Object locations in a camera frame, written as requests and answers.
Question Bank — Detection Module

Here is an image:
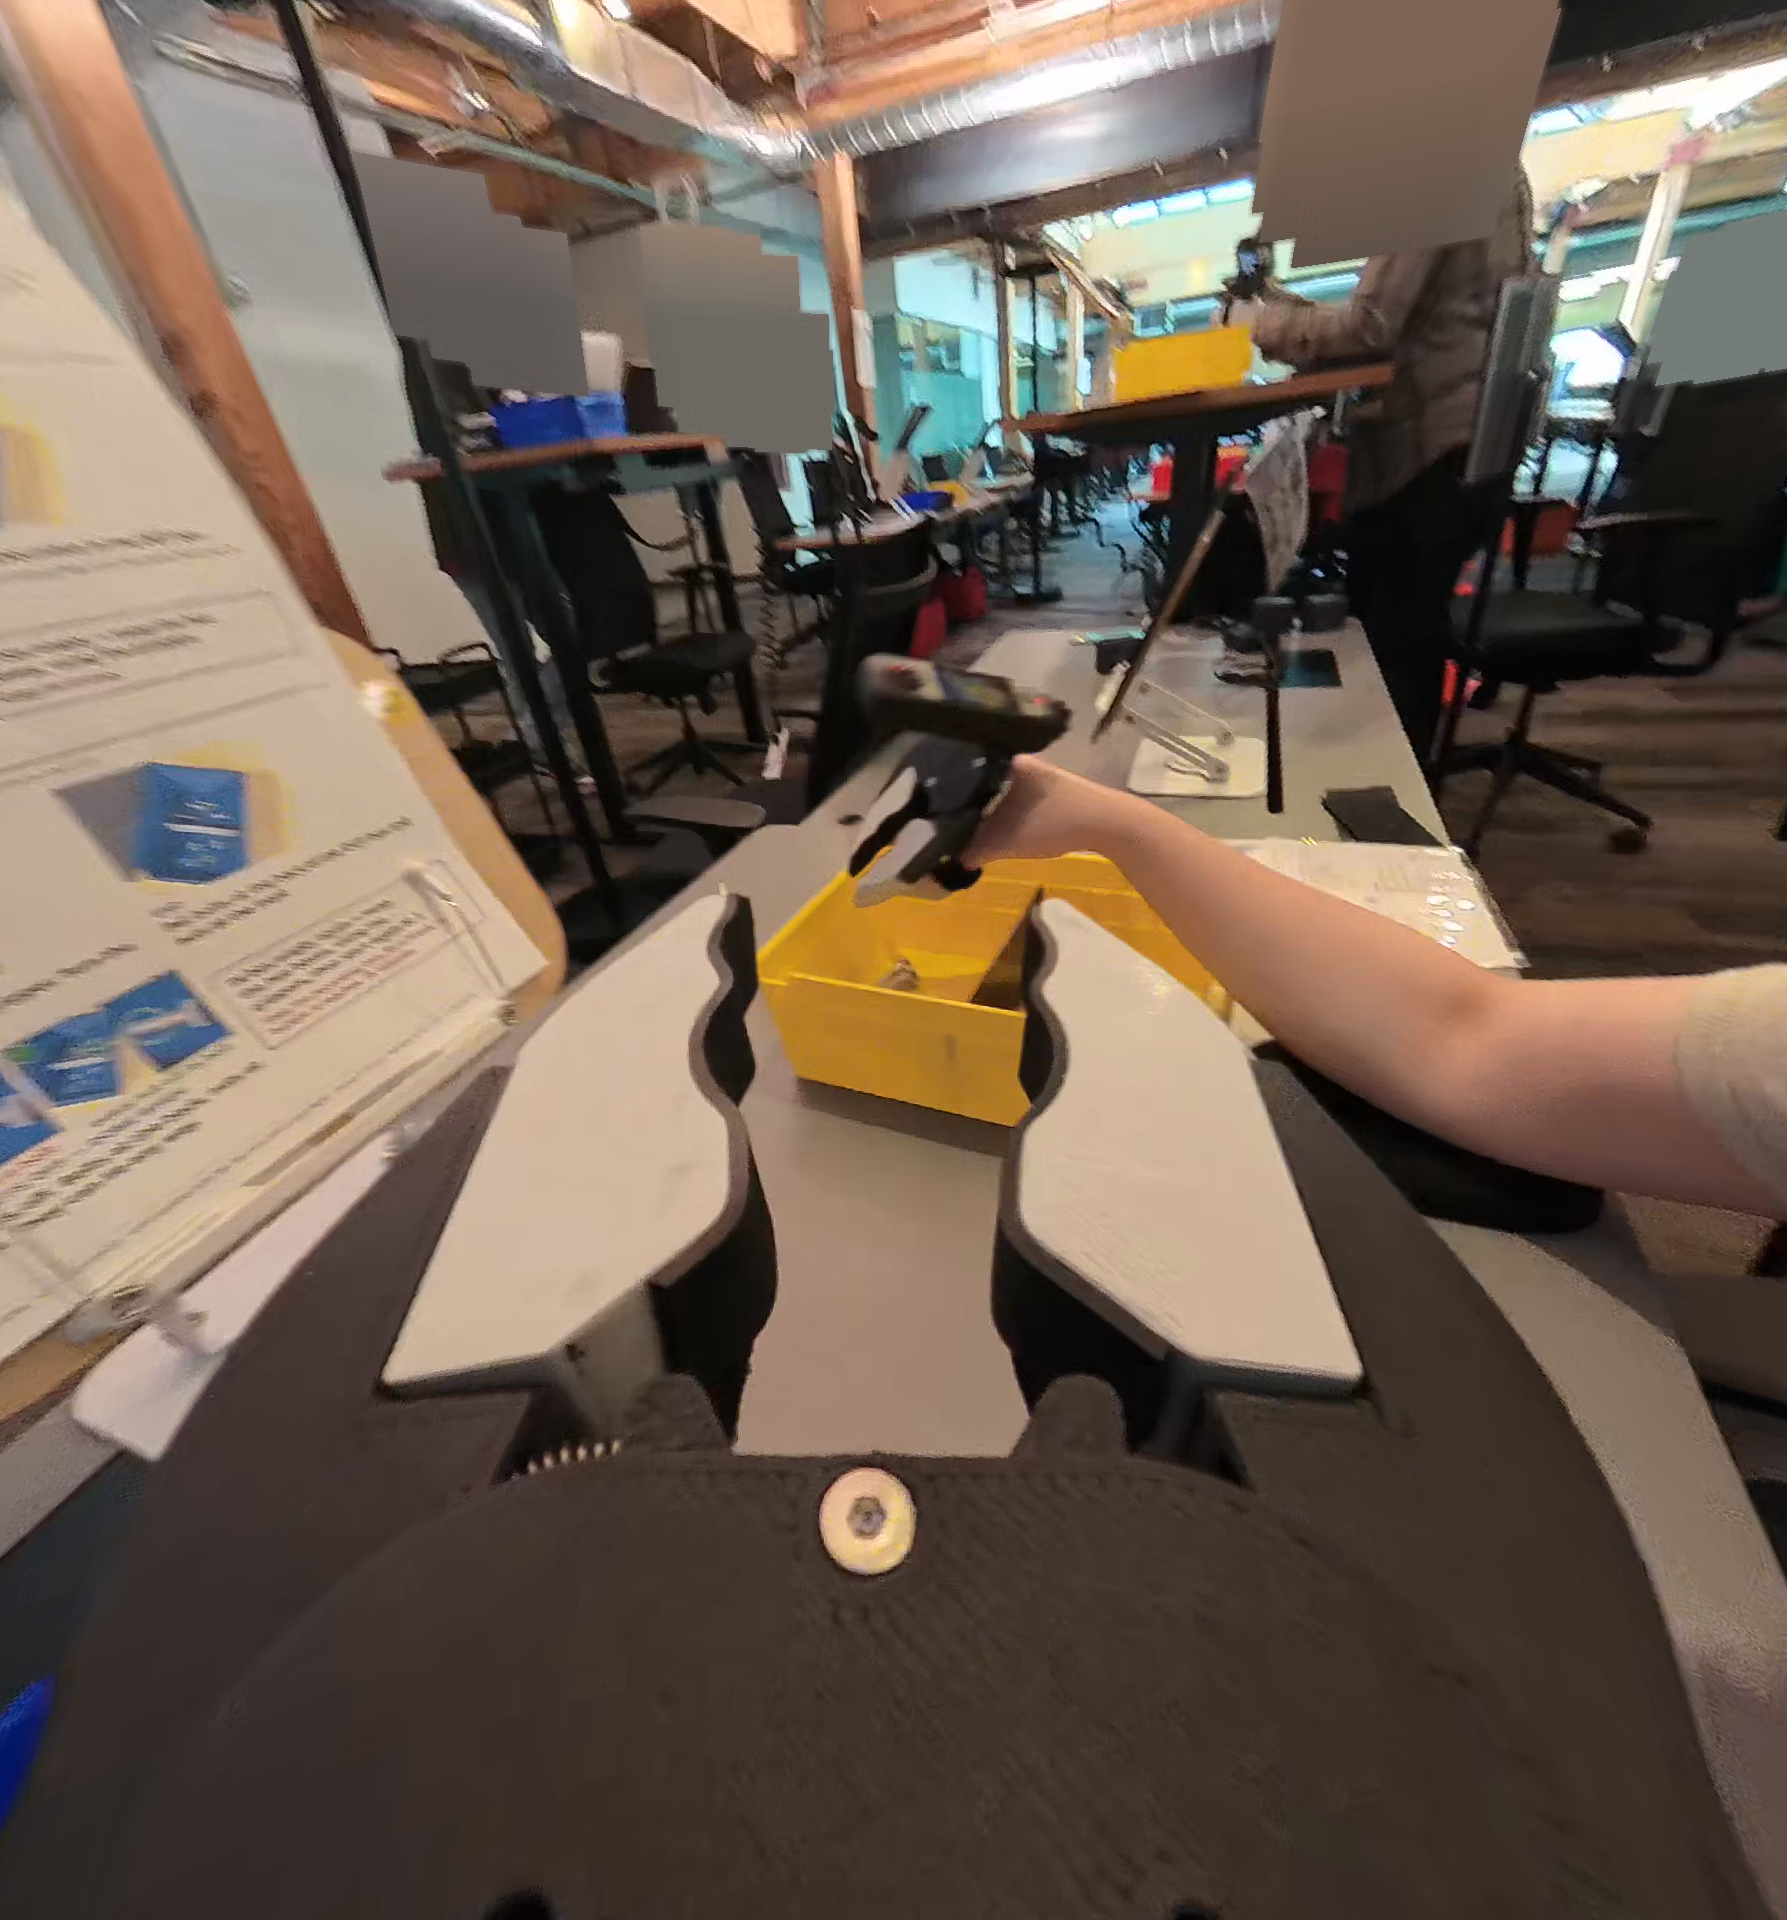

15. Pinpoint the black elbow rest pad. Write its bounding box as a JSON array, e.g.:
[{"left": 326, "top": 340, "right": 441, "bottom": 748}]
[{"left": 1264, "top": 1035, "right": 1609, "bottom": 1238}]

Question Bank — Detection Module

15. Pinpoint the black utility cart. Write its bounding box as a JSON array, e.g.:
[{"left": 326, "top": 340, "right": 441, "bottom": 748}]
[{"left": 377, "top": 643, "right": 553, "bottom": 846}]

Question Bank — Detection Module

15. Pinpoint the stack of yellow bins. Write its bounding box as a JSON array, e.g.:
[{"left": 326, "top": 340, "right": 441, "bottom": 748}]
[{"left": 1108, "top": 327, "right": 1261, "bottom": 407}]

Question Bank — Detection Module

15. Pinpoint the wooden pillar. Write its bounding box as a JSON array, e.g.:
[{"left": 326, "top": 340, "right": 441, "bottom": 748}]
[
  {"left": 0, "top": 0, "right": 371, "bottom": 643},
  {"left": 811, "top": 152, "right": 881, "bottom": 457}
]

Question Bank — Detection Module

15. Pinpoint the black flat pad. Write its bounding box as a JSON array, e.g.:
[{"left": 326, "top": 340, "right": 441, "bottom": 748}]
[{"left": 1321, "top": 786, "right": 1443, "bottom": 853}]

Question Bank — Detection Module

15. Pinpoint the metal ceiling duct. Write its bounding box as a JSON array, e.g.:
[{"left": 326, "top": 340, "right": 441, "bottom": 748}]
[{"left": 381, "top": 0, "right": 1283, "bottom": 170}]

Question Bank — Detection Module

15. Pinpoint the person's right forearm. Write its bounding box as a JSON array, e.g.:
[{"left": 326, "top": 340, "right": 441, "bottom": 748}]
[{"left": 1116, "top": 795, "right": 1692, "bottom": 1190}]

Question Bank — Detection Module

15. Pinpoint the printed paper sheet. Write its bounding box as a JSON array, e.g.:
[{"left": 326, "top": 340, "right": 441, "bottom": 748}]
[{"left": 1233, "top": 837, "right": 1528, "bottom": 976}]

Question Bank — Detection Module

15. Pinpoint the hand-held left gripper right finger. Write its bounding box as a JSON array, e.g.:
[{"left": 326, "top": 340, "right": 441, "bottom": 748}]
[{"left": 989, "top": 899, "right": 1366, "bottom": 1397}]

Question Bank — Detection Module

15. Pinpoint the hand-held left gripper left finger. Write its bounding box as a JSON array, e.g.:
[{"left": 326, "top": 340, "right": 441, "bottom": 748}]
[{"left": 381, "top": 891, "right": 761, "bottom": 1392}]

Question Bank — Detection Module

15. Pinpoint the black office chair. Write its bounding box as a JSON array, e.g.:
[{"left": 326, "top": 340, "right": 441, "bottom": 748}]
[
  {"left": 1439, "top": 358, "right": 1787, "bottom": 859},
  {"left": 591, "top": 498, "right": 776, "bottom": 801},
  {"left": 808, "top": 524, "right": 942, "bottom": 801}
]

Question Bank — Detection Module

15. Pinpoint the small blue storage bin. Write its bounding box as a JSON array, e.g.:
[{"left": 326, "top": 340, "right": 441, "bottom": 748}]
[{"left": 488, "top": 394, "right": 631, "bottom": 451}]

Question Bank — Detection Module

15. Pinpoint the person's right hand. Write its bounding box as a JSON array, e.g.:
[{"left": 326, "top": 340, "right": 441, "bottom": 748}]
[{"left": 965, "top": 756, "right": 1142, "bottom": 874}]

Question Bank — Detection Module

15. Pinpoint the wooden top standing desk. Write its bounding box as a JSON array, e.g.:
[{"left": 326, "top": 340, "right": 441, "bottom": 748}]
[{"left": 381, "top": 433, "right": 776, "bottom": 752}]

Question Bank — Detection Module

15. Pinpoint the black pole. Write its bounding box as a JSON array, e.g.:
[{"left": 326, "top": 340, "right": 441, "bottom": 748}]
[{"left": 274, "top": 0, "right": 643, "bottom": 891}]

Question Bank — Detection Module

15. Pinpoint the white instruction sheet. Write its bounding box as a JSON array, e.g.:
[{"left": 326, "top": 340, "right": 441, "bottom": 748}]
[{"left": 0, "top": 122, "right": 553, "bottom": 1401}]

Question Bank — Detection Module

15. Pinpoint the yellow plastic bin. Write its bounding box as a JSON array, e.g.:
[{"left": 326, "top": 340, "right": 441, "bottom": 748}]
[{"left": 754, "top": 847, "right": 1233, "bottom": 1131}]

